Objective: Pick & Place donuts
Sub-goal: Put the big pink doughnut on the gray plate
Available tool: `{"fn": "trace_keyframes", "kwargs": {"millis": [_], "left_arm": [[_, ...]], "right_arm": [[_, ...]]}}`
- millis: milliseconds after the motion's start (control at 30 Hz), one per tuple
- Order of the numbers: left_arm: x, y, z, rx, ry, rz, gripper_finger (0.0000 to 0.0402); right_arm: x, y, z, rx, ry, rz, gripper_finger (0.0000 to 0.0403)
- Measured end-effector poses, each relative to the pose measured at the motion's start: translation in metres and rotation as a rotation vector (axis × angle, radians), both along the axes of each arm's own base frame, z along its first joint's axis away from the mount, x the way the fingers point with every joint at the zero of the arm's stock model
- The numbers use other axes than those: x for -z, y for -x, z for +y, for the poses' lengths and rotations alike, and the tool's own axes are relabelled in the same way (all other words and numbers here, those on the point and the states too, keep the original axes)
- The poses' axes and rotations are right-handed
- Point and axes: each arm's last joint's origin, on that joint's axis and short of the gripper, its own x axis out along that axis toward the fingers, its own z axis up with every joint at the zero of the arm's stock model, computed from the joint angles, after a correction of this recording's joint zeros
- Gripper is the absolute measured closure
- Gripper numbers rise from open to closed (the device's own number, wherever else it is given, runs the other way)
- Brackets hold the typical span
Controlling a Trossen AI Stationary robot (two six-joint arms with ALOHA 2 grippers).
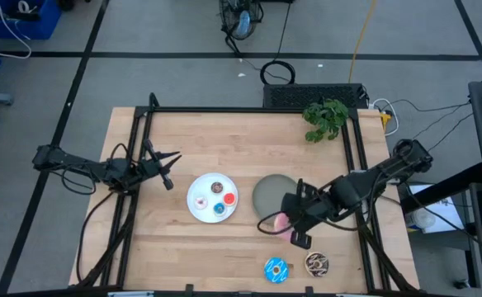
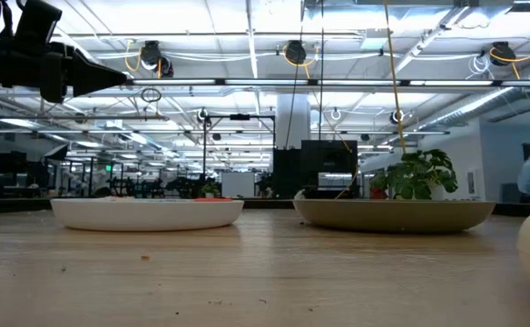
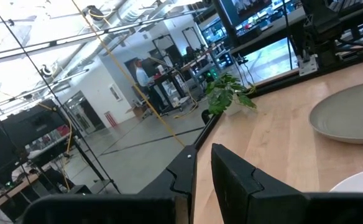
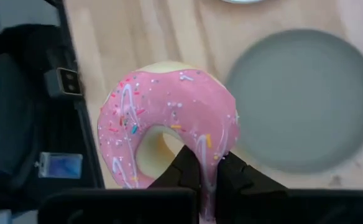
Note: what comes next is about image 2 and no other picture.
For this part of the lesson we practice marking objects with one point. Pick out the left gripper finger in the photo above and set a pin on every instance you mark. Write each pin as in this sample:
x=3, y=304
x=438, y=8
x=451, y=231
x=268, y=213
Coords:
x=90, y=86
x=88, y=68

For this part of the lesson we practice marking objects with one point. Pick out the green potted plant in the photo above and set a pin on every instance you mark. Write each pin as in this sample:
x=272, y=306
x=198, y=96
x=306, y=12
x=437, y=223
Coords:
x=421, y=175

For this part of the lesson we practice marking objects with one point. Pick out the small red pot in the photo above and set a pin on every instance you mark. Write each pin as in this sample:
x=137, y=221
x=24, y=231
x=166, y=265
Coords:
x=377, y=193

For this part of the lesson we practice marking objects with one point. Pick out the black metal stand frame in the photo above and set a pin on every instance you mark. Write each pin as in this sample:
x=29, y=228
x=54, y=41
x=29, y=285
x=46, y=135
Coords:
x=240, y=116

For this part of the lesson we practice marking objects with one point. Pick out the long ceiling strip light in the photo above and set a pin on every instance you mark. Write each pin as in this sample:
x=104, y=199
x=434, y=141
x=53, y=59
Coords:
x=174, y=82

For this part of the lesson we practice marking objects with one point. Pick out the white round plate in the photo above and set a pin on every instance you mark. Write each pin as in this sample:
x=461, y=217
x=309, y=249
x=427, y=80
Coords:
x=147, y=215

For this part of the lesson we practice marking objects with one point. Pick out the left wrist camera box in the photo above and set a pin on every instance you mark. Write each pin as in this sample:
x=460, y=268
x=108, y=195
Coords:
x=38, y=22

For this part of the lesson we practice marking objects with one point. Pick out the white board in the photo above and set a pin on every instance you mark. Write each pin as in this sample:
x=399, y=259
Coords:
x=238, y=184

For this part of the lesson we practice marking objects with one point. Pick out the small red frosted donut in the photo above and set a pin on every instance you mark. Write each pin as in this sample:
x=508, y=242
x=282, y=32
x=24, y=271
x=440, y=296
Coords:
x=214, y=199

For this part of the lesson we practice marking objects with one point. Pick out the grey round plate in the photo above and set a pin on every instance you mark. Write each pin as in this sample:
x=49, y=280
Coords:
x=392, y=215

